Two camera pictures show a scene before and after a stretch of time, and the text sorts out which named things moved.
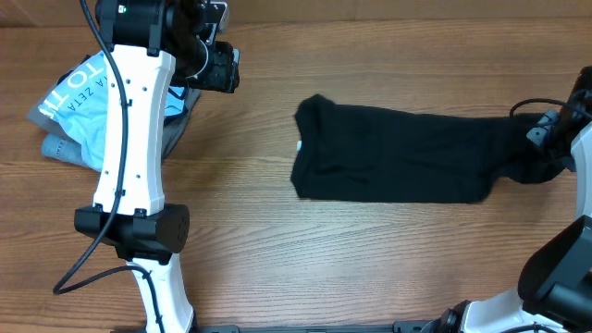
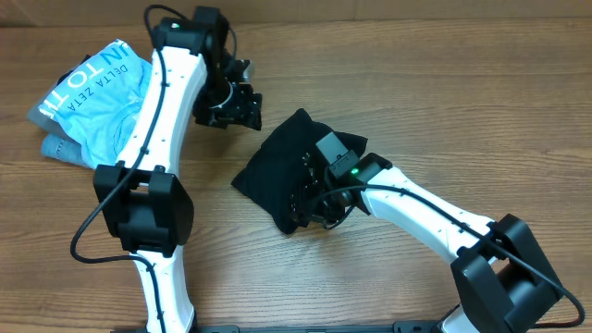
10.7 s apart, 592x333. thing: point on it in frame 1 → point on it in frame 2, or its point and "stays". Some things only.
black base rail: [413, 326] stays
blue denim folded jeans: [63, 147] stays
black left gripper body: [209, 68] → [227, 104]
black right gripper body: [540, 134] → [304, 191]
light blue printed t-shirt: [78, 107] stays
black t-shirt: [357, 151] → [285, 163]
